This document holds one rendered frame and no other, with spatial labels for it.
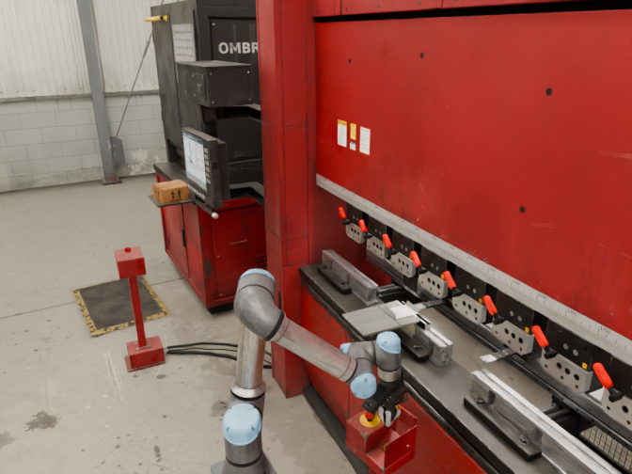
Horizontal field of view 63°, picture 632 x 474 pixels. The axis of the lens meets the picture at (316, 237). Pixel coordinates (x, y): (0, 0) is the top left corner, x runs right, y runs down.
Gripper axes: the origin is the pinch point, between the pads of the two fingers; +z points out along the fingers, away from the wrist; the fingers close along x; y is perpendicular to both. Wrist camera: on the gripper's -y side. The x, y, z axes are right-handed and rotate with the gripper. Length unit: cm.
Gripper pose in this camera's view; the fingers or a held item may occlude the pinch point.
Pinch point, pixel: (386, 424)
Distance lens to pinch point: 191.4
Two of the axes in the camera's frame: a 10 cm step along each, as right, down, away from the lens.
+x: -6.2, -2.9, 7.3
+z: 0.7, 9.1, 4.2
